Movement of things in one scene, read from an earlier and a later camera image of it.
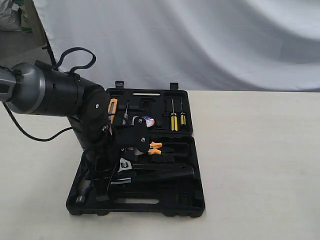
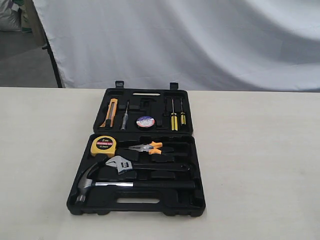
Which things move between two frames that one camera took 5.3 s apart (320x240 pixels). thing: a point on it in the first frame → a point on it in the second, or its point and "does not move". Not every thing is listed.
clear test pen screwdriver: (126, 114) does not move
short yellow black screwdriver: (183, 116) does not move
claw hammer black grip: (152, 190) → (85, 183)
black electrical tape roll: (150, 121) does not move
